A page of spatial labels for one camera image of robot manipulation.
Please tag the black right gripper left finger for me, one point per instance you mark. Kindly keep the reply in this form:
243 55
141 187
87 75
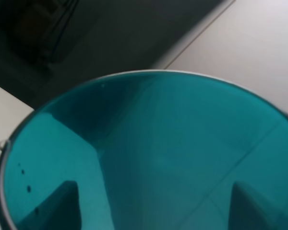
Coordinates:
59 211

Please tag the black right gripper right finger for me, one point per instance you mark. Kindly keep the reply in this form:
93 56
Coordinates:
249 210

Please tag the teal translucent plastic cup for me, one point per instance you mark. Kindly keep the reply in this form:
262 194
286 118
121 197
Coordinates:
149 150

